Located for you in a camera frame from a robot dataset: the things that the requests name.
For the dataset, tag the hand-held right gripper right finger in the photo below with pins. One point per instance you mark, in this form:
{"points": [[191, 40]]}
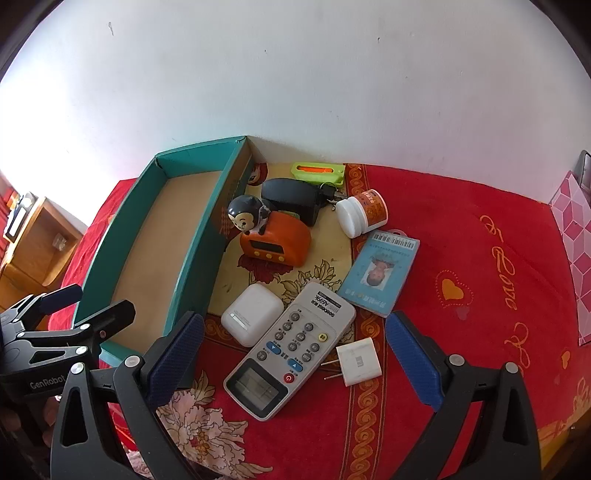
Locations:
{"points": [[411, 355]]}

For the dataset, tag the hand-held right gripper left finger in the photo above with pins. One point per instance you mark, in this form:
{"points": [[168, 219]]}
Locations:
{"points": [[178, 355]]}

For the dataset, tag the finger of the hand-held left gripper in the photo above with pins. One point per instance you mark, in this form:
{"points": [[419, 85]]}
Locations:
{"points": [[64, 294], [115, 316]]}

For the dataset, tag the white plug adapter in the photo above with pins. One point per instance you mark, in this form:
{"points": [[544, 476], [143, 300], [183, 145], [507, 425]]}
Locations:
{"points": [[360, 362]]}

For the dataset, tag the teal cardboard box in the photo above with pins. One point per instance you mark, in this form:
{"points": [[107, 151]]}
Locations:
{"points": [[138, 258]]}

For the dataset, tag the white earbud case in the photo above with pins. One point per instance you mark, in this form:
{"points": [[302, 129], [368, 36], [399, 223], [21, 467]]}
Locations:
{"points": [[251, 314]]}

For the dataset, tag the blue card holder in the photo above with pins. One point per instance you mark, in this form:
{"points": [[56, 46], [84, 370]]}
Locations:
{"points": [[378, 277]]}

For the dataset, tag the grey remote control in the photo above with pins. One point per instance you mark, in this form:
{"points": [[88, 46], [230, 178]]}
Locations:
{"points": [[295, 341]]}

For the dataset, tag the white orange pill bottle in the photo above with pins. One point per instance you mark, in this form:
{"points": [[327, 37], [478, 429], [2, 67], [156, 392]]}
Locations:
{"points": [[355, 214]]}

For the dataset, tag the orange monkey alarm clock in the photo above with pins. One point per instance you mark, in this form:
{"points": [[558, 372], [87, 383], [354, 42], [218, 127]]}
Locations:
{"points": [[277, 235]]}

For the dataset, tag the black pouch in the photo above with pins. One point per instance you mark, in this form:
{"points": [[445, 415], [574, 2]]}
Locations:
{"points": [[286, 194]]}

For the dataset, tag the green case with orange slider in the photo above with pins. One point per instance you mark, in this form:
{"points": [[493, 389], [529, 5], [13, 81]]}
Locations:
{"points": [[298, 171]]}

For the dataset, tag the small clear jar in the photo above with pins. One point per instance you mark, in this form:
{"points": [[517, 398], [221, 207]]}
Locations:
{"points": [[57, 241]]}

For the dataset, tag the wooden cabinet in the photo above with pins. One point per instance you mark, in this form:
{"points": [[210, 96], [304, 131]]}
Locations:
{"points": [[46, 230]]}

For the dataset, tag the pink fluffy rug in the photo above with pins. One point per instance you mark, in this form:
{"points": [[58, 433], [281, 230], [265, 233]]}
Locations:
{"points": [[138, 466]]}

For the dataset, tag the red floral tablecloth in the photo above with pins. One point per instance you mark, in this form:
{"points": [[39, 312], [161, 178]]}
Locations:
{"points": [[461, 230]]}

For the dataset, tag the key bunch with black fob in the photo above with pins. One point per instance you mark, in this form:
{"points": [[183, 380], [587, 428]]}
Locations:
{"points": [[328, 190]]}

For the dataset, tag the pink geometric patterned box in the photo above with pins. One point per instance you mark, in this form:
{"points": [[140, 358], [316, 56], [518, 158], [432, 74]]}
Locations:
{"points": [[577, 230]]}

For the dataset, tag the dark grey panel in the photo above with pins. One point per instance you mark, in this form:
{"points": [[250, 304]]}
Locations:
{"points": [[585, 170]]}

